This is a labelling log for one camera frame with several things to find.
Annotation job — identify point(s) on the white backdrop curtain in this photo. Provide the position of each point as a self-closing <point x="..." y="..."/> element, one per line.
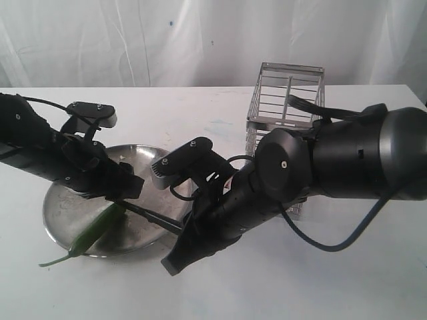
<point x="208" y="43"/>

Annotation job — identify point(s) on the green chili pepper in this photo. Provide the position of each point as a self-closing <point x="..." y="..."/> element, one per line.
<point x="93" y="232"/>

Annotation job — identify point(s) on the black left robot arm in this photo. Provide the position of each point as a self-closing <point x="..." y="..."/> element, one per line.
<point x="25" y="136"/>

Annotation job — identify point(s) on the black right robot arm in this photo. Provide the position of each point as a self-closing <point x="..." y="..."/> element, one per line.
<point x="373" y="154"/>

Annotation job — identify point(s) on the black handled kitchen knife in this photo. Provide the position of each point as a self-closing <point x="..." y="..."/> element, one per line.
<point x="167" y="223"/>

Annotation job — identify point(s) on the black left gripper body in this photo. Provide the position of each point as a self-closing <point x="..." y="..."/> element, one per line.
<point x="70" y="156"/>

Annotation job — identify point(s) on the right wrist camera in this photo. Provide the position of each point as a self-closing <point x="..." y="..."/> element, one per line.
<point x="194" y="160"/>

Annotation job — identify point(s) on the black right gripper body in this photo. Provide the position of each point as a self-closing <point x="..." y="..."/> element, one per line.
<point x="238" y="206"/>

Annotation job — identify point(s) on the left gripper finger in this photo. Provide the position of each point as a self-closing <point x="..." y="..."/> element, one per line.
<point x="109" y="179"/>

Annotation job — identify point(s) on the round steel plate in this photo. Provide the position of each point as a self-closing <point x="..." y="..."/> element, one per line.
<point x="66" y="214"/>

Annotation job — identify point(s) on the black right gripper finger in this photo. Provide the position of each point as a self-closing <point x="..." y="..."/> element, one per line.
<point x="191" y="246"/>

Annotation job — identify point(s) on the wire metal utensil holder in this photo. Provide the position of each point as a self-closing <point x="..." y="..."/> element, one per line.
<point x="270" y="108"/>

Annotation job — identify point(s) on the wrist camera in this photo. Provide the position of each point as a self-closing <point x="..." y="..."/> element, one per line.
<point x="194" y="160"/>
<point x="87" y="118"/>

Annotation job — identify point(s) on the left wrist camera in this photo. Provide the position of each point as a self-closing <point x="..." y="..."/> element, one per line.
<point x="87" y="118"/>

